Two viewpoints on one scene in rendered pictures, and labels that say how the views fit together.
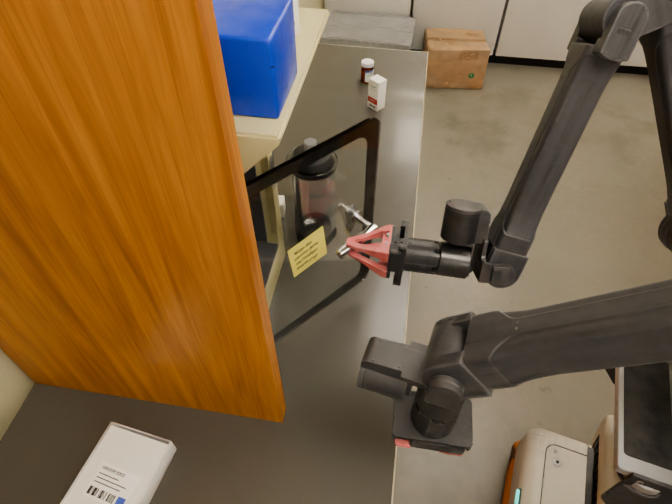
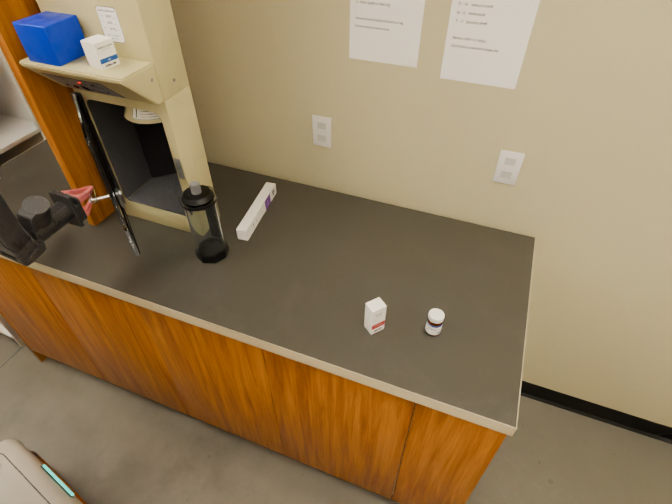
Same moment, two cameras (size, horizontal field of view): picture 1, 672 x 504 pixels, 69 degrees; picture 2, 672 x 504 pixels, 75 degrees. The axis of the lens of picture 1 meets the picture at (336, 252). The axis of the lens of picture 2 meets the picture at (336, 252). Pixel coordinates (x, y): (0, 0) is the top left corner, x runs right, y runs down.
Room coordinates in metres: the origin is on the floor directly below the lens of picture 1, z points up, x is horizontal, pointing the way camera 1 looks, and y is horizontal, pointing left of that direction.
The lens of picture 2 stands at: (1.44, -0.86, 1.92)
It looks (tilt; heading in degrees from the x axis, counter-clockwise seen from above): 44 degrees down; 102
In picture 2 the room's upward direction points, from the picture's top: straight up
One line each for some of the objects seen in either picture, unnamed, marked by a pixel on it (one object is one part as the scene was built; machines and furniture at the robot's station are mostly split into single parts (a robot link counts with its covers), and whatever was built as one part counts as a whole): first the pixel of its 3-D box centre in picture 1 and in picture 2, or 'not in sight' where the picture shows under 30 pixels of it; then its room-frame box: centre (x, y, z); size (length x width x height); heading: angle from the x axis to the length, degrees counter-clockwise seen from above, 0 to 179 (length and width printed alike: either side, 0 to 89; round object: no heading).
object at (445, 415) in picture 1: (437, 388); not in sight; (0.26, -0.12, 1.27); 0.07 x 0.06 x 0.07; 70
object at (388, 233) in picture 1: (373, 250); (81, 199); (0.55, -0.06, 1.19); 0.09 x 0.07 x 0.07; 80
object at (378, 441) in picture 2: not in sight; (238, 314); (0.79, 0.18, 0.45); 2.05 x 0.67 x 0.90; 171
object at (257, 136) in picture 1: (268, 94); (93, 81); (0.60, 0.09, 1.46); 0.32 x 0.11 x 0.10; 171
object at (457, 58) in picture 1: (453, 58); not in sight; (3.23, -0.81, 0.14); 0.41 x 0.33 x 0.29; 87
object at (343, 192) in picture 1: (308, 248); (106, 178); (0.56, 0.05, 1.19); 0.30 x 0.01 x 0.40; 131
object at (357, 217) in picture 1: (352, 234); (98, 192); (0.58, -0.03, 1.20); 0.10 x 0.05 x 0.03; 131
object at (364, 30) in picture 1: (367, 50); not in sight; (3.29, -0.22, 0.17); 0.60 x 0.42 x 0.33; 79
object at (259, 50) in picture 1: (241, 55); (52, 38); (0.52, 0.10, 1.56); 0.10 x 0.10 x 0.09; 81
